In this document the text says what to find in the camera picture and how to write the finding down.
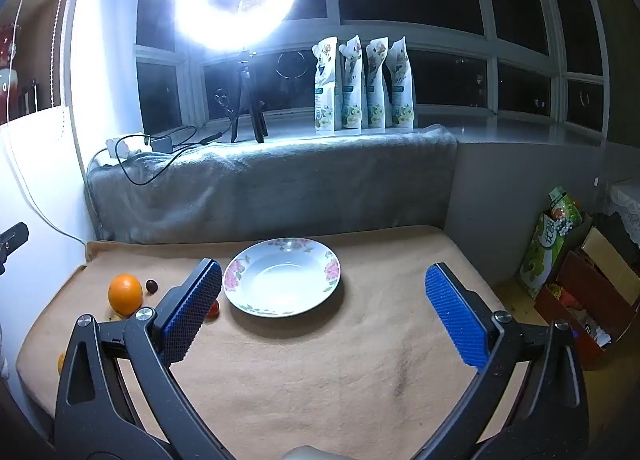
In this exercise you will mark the rough-skinned orange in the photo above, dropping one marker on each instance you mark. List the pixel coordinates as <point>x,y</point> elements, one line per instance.
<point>61,363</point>

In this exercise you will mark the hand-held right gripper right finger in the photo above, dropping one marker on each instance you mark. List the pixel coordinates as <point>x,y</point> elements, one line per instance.
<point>457,315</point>

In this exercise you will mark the red cardboard box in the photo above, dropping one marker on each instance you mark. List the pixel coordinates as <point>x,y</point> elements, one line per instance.
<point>580,285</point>

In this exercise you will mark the white power strip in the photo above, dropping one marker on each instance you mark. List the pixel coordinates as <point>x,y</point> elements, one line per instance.
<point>117,146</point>

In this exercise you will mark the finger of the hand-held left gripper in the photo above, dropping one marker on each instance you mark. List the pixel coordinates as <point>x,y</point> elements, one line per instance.
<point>15,235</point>

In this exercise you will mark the dark plum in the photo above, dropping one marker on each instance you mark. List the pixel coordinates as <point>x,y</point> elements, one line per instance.
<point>151,285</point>

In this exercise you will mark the grey blanket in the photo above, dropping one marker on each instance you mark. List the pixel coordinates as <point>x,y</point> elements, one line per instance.
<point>275,180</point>

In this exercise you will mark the tan cardboard box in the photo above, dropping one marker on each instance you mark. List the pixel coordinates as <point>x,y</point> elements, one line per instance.
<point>607,260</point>

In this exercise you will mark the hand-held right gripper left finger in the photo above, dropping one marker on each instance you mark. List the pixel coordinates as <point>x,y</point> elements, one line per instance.
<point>192,310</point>

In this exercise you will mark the grey power adapter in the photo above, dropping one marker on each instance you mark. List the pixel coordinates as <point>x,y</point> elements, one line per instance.
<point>161,142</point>

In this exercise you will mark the white board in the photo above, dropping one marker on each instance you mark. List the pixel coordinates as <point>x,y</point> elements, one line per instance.
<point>30,165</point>

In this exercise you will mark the beige blanket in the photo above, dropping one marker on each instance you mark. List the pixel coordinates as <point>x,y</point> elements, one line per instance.
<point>325,350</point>

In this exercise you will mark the red cherry tomato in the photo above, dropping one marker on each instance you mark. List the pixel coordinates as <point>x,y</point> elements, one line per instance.
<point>215,311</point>

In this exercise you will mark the white lace cloth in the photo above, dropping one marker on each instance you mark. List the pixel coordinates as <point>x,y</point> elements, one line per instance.
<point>625,195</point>

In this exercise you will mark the green printed package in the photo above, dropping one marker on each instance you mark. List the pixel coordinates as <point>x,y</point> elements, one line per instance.
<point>542,250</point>

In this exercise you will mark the white floral plate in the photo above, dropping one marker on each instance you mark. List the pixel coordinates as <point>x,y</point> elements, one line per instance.
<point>280,280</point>

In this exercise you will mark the smooth orange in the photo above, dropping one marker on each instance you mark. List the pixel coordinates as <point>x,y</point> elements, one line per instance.
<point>125,294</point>

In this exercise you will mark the black scissors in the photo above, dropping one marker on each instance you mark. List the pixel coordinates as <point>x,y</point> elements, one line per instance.
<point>223,101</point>

